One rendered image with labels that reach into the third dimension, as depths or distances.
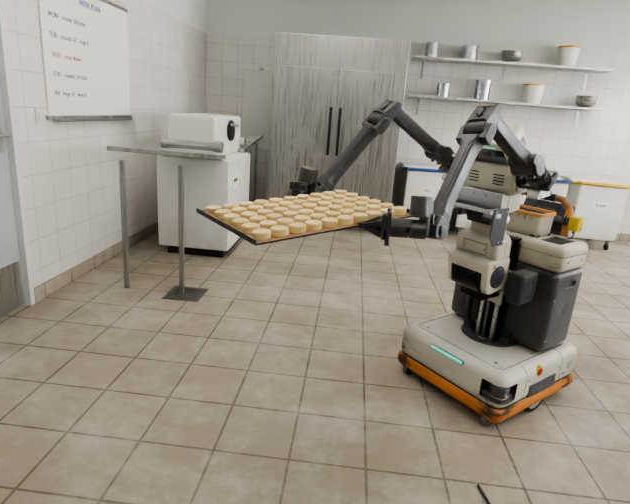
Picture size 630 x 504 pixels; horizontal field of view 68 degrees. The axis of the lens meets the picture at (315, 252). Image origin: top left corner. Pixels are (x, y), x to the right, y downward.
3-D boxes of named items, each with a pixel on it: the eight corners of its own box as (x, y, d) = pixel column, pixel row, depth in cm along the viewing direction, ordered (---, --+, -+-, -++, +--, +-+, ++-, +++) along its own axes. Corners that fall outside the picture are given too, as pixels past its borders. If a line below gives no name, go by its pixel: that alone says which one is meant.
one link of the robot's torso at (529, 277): (479, 291, 239) (488, 245, 232) (531, 312, 217) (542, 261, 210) (444, 300, 224) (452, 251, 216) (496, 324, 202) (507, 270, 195)
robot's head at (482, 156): (489, 143, 213) (479, 117, 204) (532, 148, 197) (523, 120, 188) (471, 165, 210) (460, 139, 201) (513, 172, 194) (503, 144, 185)
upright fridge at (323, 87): (383, 220, 614) (403, 51, 555) (387, 237, 528) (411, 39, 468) (277, 210, 623) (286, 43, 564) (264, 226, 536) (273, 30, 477)
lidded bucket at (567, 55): (571, 68, 545) (575, 49, 539) (580, 67, 522) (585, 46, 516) (550, 67, 547) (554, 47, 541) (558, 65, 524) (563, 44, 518)
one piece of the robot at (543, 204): (502, 234, 254) (520, 196, 253) (567, 252, 227) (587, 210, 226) (493, 227, 247) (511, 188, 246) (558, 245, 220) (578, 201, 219)
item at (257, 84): (274, 150, 606) (278, 67, 577) (273, 150, 600) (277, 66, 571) (242, 147, 608) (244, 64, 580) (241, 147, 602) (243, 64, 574)
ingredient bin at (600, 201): (565, 248, 541) (581, 181, 519) (547, 234, 602) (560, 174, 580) (615, 253, 535) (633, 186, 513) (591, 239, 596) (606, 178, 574)
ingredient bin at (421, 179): (398, 233, 551) (407, 167, 529) (392, 221, 612) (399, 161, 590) (444, 237, 550) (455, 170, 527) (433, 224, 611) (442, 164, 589)
